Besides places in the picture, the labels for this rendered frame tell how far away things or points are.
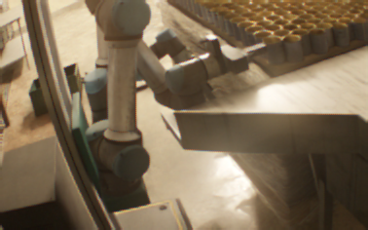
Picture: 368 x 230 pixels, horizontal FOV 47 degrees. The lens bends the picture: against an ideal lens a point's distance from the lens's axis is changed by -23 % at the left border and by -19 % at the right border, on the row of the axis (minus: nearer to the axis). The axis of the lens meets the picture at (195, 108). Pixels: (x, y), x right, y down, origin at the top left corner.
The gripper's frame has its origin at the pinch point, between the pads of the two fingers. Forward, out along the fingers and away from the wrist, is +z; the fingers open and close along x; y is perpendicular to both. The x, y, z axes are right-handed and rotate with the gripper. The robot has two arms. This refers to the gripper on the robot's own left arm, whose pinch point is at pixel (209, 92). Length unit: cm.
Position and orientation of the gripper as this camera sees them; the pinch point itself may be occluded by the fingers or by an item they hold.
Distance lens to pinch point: 210.6
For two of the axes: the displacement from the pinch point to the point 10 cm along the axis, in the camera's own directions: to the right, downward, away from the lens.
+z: 6.0, 7.5, 2.7
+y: 8.0, -5.9, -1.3
